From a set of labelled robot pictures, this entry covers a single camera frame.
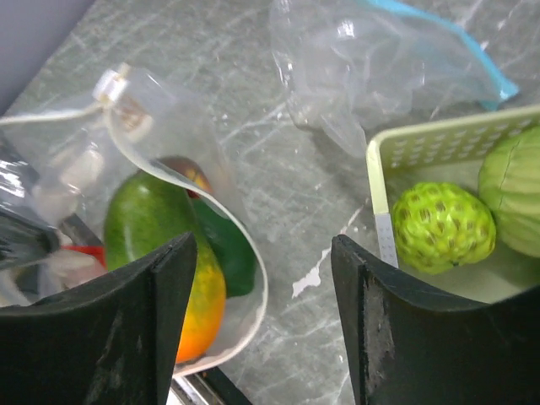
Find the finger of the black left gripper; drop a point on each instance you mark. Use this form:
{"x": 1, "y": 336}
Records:
{"x": 25, "y": 239}

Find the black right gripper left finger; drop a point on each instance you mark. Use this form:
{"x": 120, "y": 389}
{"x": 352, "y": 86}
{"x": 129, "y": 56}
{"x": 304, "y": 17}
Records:
{"x": 112, "y": 340}

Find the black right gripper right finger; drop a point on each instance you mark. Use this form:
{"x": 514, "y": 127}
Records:
{"x": 408, "y": 342}

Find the clear polka dot zip bag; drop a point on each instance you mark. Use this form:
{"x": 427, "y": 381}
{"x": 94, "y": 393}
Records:
{"x": 97, "y": 154}

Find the dark green avocado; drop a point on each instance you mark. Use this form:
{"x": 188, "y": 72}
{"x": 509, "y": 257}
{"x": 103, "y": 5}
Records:
{"x": 233, "y": 251}

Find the clear blue-zipper plastic bag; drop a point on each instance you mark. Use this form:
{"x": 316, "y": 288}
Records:
{"x": 350, "y": 66}

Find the green custard apple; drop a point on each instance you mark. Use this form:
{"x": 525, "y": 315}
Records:
{"x": 439, "y": 226}

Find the light green cabbage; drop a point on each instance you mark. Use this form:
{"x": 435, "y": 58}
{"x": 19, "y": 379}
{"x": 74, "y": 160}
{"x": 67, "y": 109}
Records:
{"x": 508, "y": 183}

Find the pale green plastic basket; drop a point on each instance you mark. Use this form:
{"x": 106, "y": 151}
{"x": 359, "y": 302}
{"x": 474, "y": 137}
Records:
{"x": 449, "y": 151}

